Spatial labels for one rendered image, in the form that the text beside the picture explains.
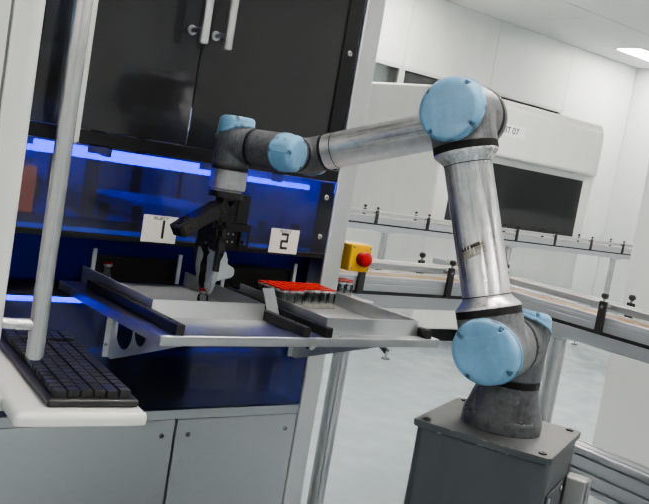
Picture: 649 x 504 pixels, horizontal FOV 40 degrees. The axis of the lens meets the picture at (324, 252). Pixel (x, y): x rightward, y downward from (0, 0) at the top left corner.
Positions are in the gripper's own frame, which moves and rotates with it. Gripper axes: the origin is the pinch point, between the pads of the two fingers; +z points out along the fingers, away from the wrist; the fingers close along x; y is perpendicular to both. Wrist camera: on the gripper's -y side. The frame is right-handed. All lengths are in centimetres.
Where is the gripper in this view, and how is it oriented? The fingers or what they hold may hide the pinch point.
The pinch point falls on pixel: (202, 286)
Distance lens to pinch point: 185.2
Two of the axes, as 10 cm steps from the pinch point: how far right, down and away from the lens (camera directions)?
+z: -1.6, 9.8, 0.9
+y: 7.8, 0.7, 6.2
